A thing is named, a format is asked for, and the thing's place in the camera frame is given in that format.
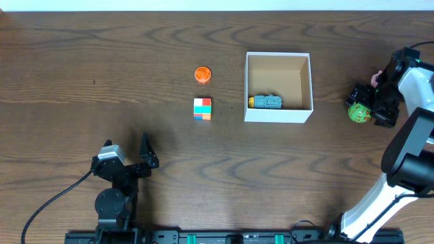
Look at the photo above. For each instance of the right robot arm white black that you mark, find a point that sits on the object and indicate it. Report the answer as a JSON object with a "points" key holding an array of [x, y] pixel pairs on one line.
{"points": [[407, 168]]}

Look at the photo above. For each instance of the orange round gear toy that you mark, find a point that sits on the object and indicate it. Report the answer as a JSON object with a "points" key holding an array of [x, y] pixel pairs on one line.
{"points": [[203, 75]]}

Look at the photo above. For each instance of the grey yellow toy truck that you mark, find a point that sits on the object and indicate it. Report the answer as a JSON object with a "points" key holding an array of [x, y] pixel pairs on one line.
{"points": [[265, 102]]}

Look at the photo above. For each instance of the green polyhedral dice ball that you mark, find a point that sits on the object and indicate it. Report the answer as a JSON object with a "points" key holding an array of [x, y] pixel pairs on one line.
{"points": [[359, 113]]}

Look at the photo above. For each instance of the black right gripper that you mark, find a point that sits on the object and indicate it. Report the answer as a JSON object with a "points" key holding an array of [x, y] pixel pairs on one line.
{"points": [[386, 118]]}

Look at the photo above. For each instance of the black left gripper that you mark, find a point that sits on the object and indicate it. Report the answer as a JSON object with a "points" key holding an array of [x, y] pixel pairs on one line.
{"points": [[127, 168]]}

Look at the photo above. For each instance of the multicoloured block cube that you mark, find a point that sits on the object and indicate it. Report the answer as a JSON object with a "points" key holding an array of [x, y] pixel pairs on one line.
{"points": [[202, 108]]}

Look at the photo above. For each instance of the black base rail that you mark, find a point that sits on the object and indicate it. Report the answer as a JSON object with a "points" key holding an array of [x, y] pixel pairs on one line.
{"points": [[175, 237]]}

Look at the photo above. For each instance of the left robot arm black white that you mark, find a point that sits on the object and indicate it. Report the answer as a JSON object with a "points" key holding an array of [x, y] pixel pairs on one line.
{"points": [[117, 206]]}

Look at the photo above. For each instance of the white cardboard box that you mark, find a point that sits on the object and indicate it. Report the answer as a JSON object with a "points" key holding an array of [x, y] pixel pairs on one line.
{"points": [[282, 74]]}

